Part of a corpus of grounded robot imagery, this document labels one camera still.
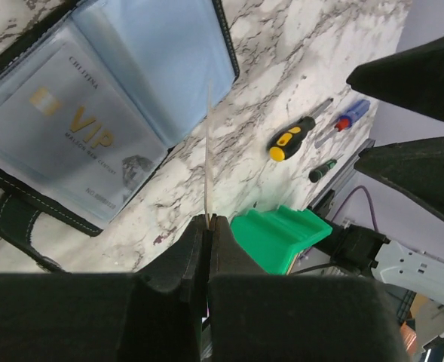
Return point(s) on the gold card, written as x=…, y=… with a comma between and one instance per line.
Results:
x=208, y=178

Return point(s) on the red blue screwdriver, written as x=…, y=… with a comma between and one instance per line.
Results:
x=346, y=120

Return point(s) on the black leather card holder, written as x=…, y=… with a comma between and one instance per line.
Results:
x=160, y=54

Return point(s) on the black green screwdriver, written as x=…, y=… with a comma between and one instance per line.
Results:
x=320, y=171

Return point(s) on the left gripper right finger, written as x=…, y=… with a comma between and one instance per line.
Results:
x=255, y=316

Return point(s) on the green plastic bin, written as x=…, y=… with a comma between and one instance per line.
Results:
x=275, y=238

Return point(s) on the silver VIP card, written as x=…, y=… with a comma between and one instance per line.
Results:
x=67, y=130

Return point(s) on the aluminium rail frame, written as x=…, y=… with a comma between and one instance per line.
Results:
x=340, y=176

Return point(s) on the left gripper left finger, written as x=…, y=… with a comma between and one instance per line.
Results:
x=151, y=315

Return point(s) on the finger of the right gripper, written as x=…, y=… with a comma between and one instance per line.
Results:
x=410, y=86
x=415, y=171

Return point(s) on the black yellow screwdriver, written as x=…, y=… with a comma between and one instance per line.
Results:
x=288, y=140

